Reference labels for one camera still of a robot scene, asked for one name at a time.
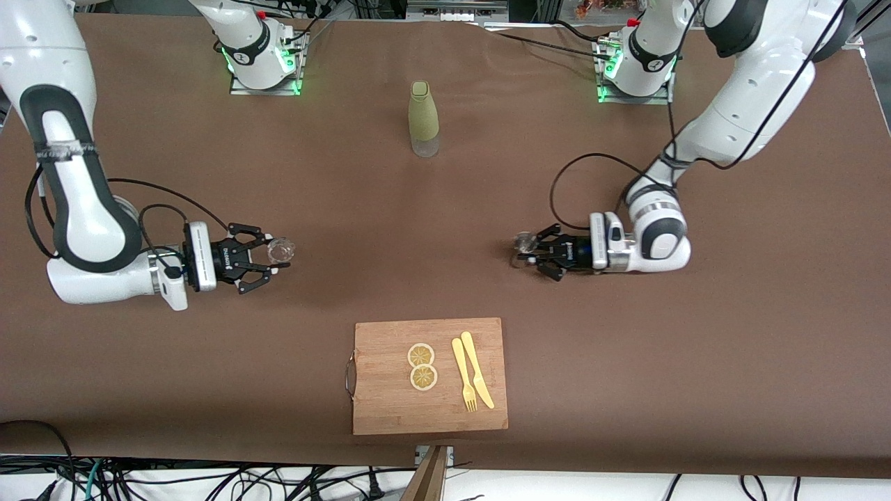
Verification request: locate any steel jigger measuring cup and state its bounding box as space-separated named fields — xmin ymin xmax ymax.
xmin=512 ymin=231 xmax=541 ymax=269

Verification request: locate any clear glass shaker cup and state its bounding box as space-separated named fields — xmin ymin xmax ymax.
xmin=265 ymin=236 xmax=297 ymax=269

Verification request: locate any yellow plastic knife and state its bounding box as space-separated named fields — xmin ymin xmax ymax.
xmin=460 ymin=331 xmax=496 ymax=410

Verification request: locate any yellow plastic fork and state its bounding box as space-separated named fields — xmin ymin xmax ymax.
xmin=451 ymin=337 xmax=479 ymax=413

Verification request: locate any green sleeved glass bottle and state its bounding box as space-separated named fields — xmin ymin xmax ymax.
xmin=408 ymin=81 xmax=441 ymax=158

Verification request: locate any wooden cutting board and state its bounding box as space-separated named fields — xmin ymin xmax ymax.
xmin=346 ymin=317 xmax=509 ymax=436

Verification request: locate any brown table cloth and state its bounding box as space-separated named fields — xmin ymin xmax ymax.
xmin=0 ymin=13 xmax=891 ymax=481

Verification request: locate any grey power strip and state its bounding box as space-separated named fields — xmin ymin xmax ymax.
xmin=407 ymin=0 xmax=510 ymax=24

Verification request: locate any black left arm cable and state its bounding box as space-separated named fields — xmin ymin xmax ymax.
xmin=549 ymin=0 xmax=851 ymax=232

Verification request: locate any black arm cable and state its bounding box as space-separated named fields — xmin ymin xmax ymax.
xmin=24 ymin=163 xmax=232 ymax=280
xmin=549 ymin=0 xmax=851 ymax=232

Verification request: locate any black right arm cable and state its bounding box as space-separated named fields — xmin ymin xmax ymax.
xmin=24 ymin=163 xmax=232 ymax=280

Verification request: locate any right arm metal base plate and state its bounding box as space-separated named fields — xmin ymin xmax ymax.
xmin=228 ymin=29 xmax=308 ymax=97

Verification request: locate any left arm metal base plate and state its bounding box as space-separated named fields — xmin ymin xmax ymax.
xmin=594 ymin=36 xmax=673 ymax=106

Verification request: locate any black base cable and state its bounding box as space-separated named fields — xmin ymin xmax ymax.
xmin=484 ymin=29 xmax=619 ymax=63

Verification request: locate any small metal bracket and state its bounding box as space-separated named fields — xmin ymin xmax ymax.
xmin=415 ymin=445 xmax=455 ymax=468

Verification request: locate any wooden post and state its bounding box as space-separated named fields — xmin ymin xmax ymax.
xmin=400 ymin=446 xmax=450 ymax=501

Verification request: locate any thick black floor cable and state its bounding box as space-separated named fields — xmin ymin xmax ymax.
xmin=0 ymin=420 xmax=79 ymax=501

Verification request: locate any aluminium frame profile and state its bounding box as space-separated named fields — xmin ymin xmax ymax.
xmin=845 ymin=0 xmax=891 ymax=51

